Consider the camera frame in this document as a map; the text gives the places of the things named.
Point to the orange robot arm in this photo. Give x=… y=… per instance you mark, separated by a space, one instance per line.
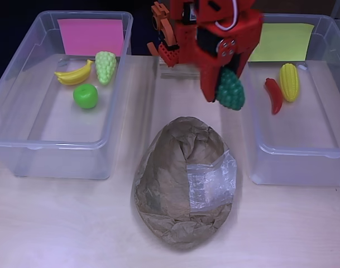
x=158 y=12

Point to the yellow toy corn cob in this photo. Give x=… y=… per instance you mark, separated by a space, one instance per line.
x=289 y=82

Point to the yellow toy banana bunch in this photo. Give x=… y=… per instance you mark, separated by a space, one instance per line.
x=74 y=76

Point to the red robot arm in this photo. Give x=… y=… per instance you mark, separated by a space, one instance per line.
x=186 y=47

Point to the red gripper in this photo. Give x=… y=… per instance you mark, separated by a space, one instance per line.
x=212 y=65

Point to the pink paper note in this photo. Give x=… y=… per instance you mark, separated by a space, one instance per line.
x=83 y=36

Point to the wooden base block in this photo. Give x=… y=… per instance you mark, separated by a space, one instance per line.
x=181 y=73

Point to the red toy chili pepper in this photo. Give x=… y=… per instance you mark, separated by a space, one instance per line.
x=274 y=96

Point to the dark green bumpy toy vegetable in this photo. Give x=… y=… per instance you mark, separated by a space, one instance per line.
x=231 y=92

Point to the clear plastic bin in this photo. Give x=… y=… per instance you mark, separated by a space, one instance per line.
x=298 y=167
x=61 y=162

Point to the light green toy grapes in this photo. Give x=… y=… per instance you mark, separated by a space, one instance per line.
x=105 y=67

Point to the crumpled brown paper bag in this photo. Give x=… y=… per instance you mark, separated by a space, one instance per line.
x=183 y=231

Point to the yellow paper note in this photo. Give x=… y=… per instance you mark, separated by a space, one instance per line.
x=287 y=42

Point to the green toy apple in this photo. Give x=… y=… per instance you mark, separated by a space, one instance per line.
x=85 y=96

